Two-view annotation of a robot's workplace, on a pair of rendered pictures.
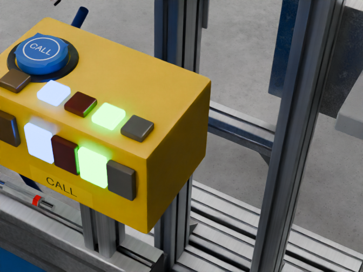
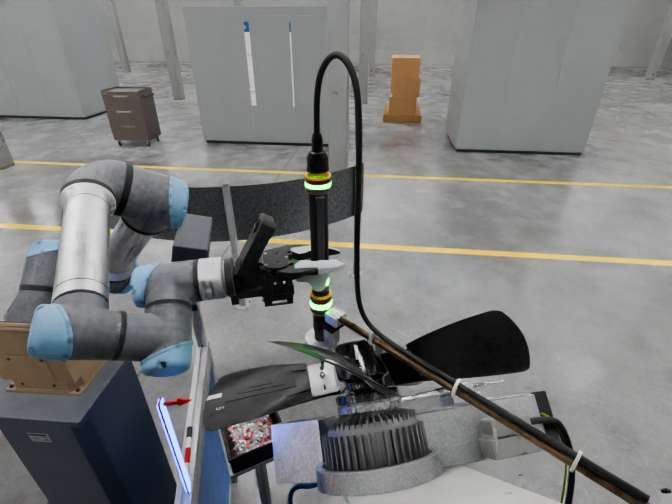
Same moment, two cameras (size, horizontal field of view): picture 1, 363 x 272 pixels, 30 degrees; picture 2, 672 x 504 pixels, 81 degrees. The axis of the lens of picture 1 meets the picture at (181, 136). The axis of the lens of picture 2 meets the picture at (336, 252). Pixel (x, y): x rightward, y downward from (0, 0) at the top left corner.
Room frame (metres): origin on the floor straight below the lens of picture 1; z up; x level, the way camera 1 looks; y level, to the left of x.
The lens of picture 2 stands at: (0.48, -0.34, 1.88)
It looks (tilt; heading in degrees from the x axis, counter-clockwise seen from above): 30 degrees down; 51
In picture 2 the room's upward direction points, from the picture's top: straight up
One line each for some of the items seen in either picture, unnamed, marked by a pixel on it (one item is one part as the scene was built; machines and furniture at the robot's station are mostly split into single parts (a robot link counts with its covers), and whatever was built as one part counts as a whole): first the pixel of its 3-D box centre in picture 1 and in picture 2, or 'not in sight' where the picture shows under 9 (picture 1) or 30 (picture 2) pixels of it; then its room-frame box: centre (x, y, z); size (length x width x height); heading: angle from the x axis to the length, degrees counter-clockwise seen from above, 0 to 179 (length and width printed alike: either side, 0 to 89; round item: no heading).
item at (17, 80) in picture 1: (14, 80); not in sight; (0.38, 0.13, 1.08); 0.02 x 0.02 x 0.01; 63
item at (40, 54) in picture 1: (42, 55); not in sight; (0.41, 0.11, 1.08); 0.04 x 0.04 x 0.02
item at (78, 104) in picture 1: (80, 104); not in sight; (0.36, 0.07, 1.08); 0.02 x 0.02 x 0.01; 63
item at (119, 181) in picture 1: (121, 180); not in sight; (0.31, 0.04, 1.04); 0.02 x 0.01 x 0.03; 63
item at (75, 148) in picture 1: (66, 155); not in sight; (0.34, 0.08, 1.04); 0.02 x 0.01 x 0.03; 63
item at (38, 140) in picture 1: (40, 143); not in sight; (0.35, 0.11, 1.04); 0.02 x 0.01 x 0.03; 63
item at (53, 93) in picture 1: (53, 93); not in sight; (0.37, 0.10, 1.08); 0.02 x 0.02 x 0.01; 63
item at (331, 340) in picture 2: not in sight; (325, 325); (0.85, 0.16, 1.35); 0.09 x 0.07 x 0.10; 98
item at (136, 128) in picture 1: (137, 128); not in sight; (0.33, 0.03, 1.08); 0.02 x 0.02 x 0.01; 63
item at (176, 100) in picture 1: (94, 126); not in sight; (0.39, 0.07, 1.02); 0.16 x 0.10 x 0.11; 63
